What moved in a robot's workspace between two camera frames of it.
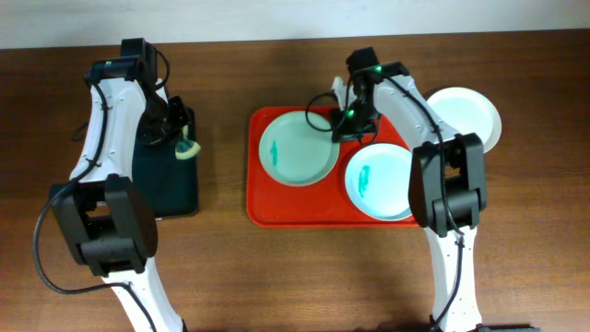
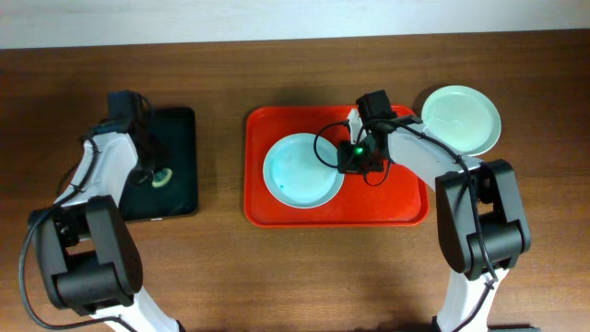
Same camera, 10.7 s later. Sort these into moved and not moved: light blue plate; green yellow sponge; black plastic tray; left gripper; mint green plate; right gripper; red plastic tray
Moved: right gripper; light blue plate; left gripper; green yellow sponge; mint green plate
Not moved: red plastic tray; black plastic tray
